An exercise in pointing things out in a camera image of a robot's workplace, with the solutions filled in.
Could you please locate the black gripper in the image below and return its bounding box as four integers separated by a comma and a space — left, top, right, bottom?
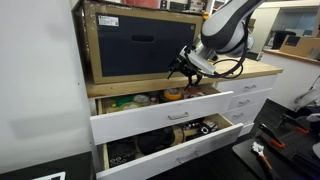
167, 46, 216, 91

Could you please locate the white drawer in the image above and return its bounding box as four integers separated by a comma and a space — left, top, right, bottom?
217, 75, 277, 94
90, 84, 234, 145
223, 102, 264, 124
228, 88, 271, 110

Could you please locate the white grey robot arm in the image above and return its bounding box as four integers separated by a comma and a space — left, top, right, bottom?
168, 0, 266, 88

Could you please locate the small cardboard box in drawer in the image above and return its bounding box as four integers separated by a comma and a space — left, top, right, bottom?
107, 138, 136, 167

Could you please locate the orange tape roll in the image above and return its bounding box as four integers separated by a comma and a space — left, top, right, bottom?
163, 88, 182, 100

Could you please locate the white tape roll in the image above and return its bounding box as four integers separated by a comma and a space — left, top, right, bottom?
133, 94, 150, 106

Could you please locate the large cardboard box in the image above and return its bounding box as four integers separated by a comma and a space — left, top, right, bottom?
83, 0, 203, 84

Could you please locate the black round pouch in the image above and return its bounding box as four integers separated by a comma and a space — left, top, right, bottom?
137, 127, 175, 155

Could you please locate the white orange hand tool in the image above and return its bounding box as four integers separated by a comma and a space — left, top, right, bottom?
251, 142, 274, 180

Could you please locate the black pegboard table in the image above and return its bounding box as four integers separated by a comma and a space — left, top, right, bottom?
232, 100, 320, 180

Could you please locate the orange handled clamp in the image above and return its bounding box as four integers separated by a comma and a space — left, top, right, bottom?
258, 123, 285, 149

